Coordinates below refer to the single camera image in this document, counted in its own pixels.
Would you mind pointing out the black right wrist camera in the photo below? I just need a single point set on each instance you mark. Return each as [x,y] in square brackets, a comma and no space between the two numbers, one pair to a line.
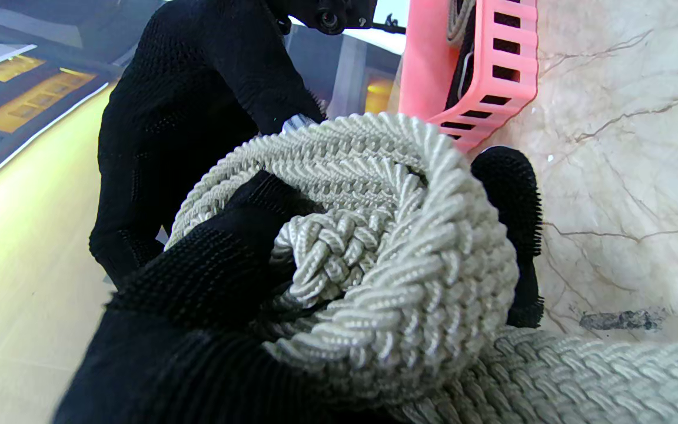
[339,12]

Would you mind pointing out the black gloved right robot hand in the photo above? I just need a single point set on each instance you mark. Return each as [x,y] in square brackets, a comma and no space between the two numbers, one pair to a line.
[198,106]

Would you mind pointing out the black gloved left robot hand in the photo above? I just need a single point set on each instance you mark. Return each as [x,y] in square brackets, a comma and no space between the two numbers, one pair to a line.
[198,330]

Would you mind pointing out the dark brown woven belt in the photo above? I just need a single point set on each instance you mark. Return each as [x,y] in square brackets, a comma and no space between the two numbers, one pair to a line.
[462,76]

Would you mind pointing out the beige woven belt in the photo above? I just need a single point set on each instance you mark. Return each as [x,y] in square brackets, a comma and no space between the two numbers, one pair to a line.
[459,20]
[421,282]

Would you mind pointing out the pink plastic storage basket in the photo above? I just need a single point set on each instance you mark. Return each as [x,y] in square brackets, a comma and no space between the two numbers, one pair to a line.
[492,65]

